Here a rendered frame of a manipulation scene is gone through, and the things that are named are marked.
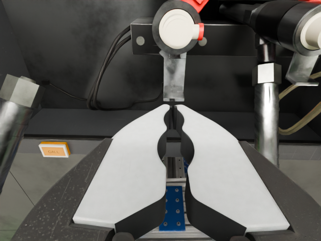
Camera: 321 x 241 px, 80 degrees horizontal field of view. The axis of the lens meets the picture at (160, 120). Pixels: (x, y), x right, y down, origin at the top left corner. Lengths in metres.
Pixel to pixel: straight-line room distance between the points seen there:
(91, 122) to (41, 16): 0.22
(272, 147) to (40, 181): 2.24
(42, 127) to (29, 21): 0.21
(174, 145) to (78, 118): 0.23
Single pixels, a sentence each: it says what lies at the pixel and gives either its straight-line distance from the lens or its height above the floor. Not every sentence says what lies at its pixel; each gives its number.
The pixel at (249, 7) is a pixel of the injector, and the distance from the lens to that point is 0.23.
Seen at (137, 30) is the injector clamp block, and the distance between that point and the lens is 0.26.
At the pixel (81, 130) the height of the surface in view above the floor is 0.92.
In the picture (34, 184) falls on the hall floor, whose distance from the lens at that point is 2.39.
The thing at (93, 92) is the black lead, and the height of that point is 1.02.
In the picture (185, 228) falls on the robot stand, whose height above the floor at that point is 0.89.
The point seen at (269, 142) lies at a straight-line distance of 0.18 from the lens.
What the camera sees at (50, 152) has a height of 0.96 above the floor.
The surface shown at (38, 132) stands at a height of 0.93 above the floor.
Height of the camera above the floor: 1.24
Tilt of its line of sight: 57 degrees down
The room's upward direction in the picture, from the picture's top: 177 degrees counter-clockwise
